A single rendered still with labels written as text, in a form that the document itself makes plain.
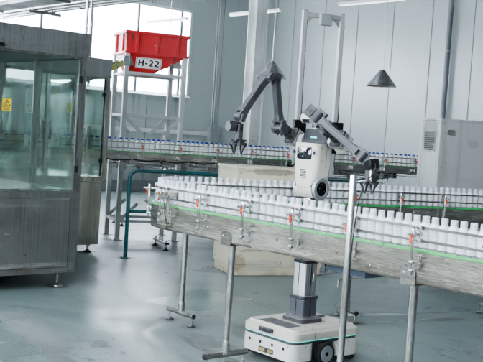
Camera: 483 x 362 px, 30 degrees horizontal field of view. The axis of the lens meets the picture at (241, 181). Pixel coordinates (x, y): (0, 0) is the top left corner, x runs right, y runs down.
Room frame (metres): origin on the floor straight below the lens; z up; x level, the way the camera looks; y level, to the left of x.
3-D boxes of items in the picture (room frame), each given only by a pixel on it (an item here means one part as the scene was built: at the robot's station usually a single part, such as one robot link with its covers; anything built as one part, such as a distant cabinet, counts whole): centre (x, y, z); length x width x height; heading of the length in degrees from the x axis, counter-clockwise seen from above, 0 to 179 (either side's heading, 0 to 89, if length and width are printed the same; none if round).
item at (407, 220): (4.74, -0.89, 1.08); 0.06 x 0.06 x 0.17
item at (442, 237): (4.55, -1.04, 1.08); 0.06 x 0.06 x 0.17
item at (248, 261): (10.11, -0.34, 0.59); 1.10 x 0.62 x 1.18; 112
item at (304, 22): (11.91, -0.70, 2.05); 0.09 x 0.09 x 2.30; 40
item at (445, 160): (11.50, -2.69, 0.96); 0.82 x 0.50 x 1.91; 112
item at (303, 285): (6.23, -0.48, 0.49); 0.13 x 0.13 x 0.40; 40
